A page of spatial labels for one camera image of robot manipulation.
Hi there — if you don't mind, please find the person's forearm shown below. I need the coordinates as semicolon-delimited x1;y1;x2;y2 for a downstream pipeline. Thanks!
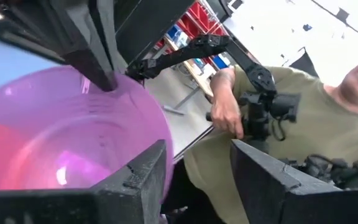
209;67;239;103

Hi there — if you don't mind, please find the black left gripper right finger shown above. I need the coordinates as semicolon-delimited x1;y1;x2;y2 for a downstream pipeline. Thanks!
230;139;358;224

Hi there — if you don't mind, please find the person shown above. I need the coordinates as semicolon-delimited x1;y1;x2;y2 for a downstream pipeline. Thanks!
183;52;358;224

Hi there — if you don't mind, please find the black rig frame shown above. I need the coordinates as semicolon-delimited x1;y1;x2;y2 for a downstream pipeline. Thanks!
0;0;195;93

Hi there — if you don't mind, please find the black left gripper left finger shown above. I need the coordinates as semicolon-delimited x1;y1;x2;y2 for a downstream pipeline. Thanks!
0;139;167;224

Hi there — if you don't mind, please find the storage rack with bins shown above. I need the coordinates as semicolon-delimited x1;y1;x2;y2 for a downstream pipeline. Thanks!
154;0;232;94

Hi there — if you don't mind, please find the purple translucent plastic bowl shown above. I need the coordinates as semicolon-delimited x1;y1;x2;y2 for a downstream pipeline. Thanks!
0;65;175;206

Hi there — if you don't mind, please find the person's hand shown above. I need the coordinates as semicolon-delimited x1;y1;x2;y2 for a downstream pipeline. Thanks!
209;93;245;140

